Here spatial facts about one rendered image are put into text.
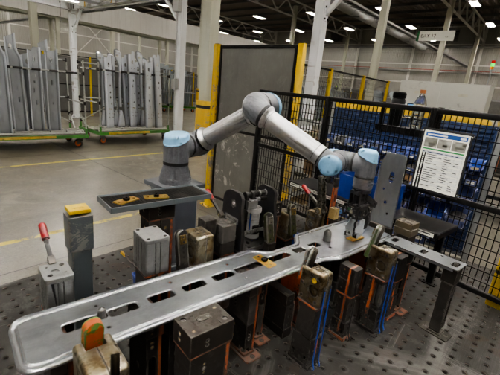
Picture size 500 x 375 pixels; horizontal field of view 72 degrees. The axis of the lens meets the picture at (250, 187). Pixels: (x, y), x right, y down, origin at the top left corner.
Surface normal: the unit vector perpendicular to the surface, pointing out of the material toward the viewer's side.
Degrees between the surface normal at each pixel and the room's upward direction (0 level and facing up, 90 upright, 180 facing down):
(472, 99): 90
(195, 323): 0
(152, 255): 90
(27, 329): 0
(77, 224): 90
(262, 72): 89
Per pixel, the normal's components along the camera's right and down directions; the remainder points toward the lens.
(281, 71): -0.66, 0.15
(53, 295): 0.64, 0.28
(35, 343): 0.10, -0.96
